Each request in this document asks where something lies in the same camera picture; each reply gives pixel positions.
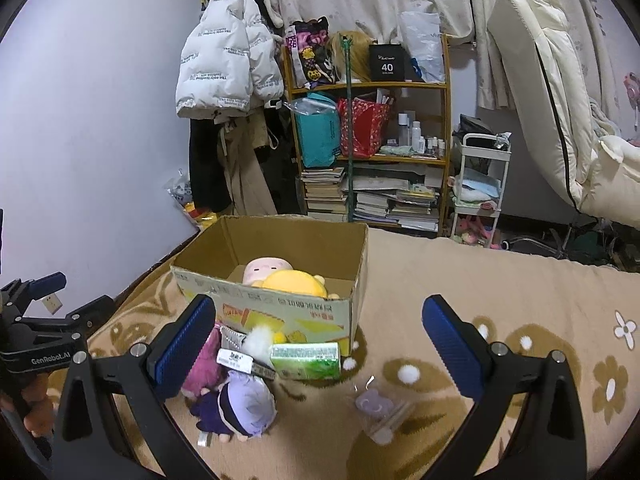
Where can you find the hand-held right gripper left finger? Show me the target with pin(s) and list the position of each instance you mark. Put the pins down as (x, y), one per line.
(185, 345)

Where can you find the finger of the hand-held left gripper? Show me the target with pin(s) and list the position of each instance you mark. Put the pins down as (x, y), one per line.
(45, 283)
(75, 322)

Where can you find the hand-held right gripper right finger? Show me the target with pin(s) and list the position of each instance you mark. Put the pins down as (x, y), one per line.
(452, 350)

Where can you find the white fluffy plush toy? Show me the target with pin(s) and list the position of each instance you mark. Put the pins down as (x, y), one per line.
(259, 341)

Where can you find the white-haired plush doll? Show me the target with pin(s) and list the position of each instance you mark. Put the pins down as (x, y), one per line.
(247, 402)

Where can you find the purple bear clear packet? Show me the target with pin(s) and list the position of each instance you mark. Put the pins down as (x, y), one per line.
(375, 402)

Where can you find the green tissue pack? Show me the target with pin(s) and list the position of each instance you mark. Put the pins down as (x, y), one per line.
(305, 360)

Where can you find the printed cardboard box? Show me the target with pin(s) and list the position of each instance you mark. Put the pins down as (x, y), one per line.
(300, 240)

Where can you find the person's left hand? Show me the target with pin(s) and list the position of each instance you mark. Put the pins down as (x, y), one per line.
(39, 410)

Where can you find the white label tag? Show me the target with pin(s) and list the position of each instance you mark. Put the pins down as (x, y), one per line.
(235, 360)

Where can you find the pink face plush toy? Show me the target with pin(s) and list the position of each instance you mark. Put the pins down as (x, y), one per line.
(265, 270)

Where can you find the yellow plush toy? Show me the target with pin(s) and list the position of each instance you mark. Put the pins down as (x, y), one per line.
(292, 282)

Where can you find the yellow and white plastic bag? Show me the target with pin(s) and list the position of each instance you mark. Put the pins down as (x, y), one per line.
(200, 217)

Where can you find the white printed plastic bag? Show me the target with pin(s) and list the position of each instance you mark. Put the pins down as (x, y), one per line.
(179, 192)

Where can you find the pile of magazines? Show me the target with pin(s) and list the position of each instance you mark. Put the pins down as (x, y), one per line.
(395, 205)

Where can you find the blue folded cloth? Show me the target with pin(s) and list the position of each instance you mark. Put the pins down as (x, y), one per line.
(477, 187)

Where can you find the beige trousers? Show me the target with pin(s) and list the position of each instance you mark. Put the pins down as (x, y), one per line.
(245, 180)

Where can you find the black coat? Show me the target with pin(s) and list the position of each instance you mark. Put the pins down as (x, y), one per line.
(205, 170)

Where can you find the stack of old books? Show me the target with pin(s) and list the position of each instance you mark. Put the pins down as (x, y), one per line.
(322, 195)

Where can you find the white trolley cart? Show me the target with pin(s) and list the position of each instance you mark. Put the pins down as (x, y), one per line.
(482, 140)

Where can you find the black bag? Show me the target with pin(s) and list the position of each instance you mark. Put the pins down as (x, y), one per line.
(472, 125)

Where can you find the row of cosmetic bottles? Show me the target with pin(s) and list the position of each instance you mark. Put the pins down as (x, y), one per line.
(406, 122)

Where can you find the red patterned bag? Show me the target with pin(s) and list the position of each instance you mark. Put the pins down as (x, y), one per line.
(360, 130)

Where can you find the teal bag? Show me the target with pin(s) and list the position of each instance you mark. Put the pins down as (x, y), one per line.
(315, 135)

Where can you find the green pole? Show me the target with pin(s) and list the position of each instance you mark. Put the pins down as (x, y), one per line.
(350, 125)

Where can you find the wooden shelf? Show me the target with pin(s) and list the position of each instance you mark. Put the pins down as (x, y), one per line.
(390, 85)

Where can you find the white puffer jacket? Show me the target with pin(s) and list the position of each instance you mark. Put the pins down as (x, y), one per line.
(220, 60)

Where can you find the black box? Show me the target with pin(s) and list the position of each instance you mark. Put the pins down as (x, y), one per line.
(387, 65)

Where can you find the blonde wig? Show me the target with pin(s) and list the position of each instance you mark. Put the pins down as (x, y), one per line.
(357, 55)

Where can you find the purple printed bag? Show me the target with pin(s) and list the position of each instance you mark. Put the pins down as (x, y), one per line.
(310, 55)

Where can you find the cream recliner chair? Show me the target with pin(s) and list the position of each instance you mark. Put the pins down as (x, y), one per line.
(550, 35)

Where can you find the white wall socket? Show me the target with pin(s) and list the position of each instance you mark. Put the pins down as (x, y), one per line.
(51, 303)

